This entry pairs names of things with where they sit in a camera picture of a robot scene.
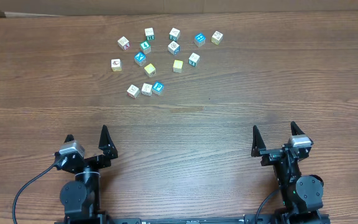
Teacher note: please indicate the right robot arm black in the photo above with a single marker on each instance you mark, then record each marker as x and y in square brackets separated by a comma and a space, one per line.
[301, 194]

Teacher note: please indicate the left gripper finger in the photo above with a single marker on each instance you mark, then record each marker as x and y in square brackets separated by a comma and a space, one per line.
[69, 138]
[106, 144]

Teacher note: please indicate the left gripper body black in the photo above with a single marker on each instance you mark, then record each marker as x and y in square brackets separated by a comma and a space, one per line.
[94, 162]

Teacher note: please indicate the block with red side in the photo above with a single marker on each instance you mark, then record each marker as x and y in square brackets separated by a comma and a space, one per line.
[124, 43]

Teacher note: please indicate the green number four block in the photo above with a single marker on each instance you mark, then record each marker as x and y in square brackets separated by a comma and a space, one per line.
[145, 47]

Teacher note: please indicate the yellow block left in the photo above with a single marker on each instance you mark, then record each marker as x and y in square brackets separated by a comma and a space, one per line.
[150, 70]

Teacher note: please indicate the cream block teal side top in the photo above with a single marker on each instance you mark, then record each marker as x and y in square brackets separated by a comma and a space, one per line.
[174, 34]

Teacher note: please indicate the cream block green R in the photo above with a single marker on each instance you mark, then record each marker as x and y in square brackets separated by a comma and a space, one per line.
[147, 89]

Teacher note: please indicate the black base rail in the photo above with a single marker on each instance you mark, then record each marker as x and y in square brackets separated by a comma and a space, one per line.
[247, 219]

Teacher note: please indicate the block with green letter side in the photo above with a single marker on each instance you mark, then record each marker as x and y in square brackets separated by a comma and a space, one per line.
[149, 33]

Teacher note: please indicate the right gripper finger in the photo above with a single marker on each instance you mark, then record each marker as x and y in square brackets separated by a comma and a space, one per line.
[258, 144]
[295, 130]

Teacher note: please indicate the cream block with red drawing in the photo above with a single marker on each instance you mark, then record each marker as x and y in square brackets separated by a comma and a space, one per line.
[116, 65]

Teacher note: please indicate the blue X block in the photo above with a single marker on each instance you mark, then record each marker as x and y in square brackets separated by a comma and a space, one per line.
[140, 59]

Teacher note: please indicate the cream block yellow side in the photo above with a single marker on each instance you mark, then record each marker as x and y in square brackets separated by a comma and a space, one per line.
[217, 37]

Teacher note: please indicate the blue top block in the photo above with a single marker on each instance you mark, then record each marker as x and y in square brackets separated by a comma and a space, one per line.
[199, 40]

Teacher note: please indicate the cream block red edge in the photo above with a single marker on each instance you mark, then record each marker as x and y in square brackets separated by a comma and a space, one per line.
[133, 91]

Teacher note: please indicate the blue P block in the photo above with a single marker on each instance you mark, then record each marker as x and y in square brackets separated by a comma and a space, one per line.
[158, 88]

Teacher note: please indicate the yellow block right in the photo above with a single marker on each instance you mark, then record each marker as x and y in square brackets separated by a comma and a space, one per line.
[177, 66]

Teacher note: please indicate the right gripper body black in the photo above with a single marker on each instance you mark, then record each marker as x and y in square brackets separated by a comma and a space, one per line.
[271, 157]

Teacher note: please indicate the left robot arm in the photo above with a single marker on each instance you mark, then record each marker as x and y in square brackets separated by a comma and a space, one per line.
[81, 197]

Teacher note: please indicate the cream block teal side lower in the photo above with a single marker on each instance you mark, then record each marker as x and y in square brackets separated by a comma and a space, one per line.
[194, 59]

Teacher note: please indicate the cream block blue side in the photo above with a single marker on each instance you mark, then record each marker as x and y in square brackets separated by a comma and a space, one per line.
[174, 48]

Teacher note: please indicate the cream block teal side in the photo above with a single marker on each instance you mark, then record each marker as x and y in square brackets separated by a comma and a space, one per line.
[194, 59]
[174, 34]

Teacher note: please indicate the cardboard wall panel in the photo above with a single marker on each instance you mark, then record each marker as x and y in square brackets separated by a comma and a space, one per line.
[119, 7]

